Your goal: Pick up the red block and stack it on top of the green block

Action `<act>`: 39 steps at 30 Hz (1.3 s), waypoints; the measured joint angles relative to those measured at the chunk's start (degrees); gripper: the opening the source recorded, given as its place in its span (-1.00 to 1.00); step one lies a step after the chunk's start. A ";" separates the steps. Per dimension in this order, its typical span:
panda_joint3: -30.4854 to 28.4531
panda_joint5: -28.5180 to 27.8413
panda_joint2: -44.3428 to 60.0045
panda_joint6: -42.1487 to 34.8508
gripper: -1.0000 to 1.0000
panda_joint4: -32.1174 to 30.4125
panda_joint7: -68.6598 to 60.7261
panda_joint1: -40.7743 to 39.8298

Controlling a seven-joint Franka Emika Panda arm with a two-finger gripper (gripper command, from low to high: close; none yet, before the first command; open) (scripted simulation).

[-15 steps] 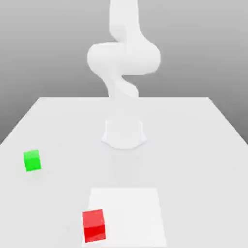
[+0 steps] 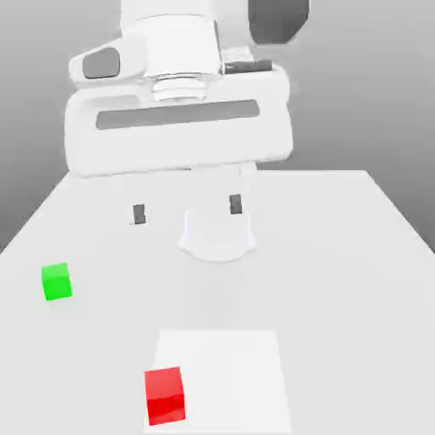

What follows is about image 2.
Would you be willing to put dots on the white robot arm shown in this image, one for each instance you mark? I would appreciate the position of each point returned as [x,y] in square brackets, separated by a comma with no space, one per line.
[176,44]

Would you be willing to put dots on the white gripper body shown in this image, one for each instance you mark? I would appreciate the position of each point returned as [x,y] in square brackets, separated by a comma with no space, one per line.
[176,146]

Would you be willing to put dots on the small green cube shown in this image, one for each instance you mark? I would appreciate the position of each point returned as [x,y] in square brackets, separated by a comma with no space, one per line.
[56,281]

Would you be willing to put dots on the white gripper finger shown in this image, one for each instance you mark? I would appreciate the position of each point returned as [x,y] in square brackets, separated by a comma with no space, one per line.
[236,204]
[138,214]

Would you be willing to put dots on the small red cube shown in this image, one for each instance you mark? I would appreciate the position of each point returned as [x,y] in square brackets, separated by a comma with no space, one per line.
[165,396]

